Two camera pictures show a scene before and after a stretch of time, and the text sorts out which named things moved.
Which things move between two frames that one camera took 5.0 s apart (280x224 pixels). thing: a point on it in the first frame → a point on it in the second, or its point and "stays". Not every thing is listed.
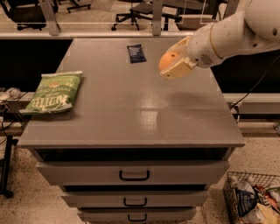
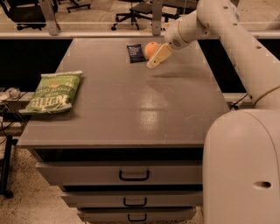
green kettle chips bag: (57, 92) stays
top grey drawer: (136, 172) stays
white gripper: (199, 50) → (172, 37)
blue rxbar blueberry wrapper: (136, 53) stays
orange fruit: (166, 58) → (150, 48)
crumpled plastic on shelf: (14, 93) stays
